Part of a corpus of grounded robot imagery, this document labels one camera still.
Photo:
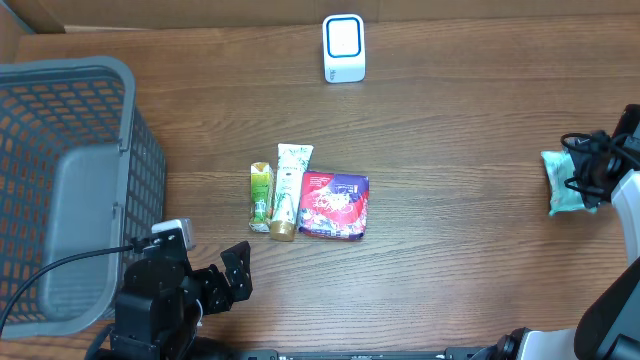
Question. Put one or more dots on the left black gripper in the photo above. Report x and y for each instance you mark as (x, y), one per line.
(215, 288)

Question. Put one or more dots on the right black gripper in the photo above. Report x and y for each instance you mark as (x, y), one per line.
(586, 170)

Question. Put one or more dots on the teal wipes packet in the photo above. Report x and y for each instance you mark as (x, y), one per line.
(559, 167)

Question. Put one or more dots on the green yellow sachet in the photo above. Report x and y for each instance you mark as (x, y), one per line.
(262, 184)

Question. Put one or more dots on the red purple pad package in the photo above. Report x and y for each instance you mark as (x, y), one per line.
(333, 205)

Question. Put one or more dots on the white shampoo tube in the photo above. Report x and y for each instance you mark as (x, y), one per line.
(293, 162)

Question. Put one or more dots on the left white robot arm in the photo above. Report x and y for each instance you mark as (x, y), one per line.
(163, 299)

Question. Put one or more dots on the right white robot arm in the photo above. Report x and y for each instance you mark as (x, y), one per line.
(558, 257)

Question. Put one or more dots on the white barcode scanner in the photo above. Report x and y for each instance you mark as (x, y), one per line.
(344, 51)

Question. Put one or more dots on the grey plastic basket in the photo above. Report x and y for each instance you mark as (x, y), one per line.
(81, 174)

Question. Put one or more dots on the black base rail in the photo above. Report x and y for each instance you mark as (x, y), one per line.
(451, 353)

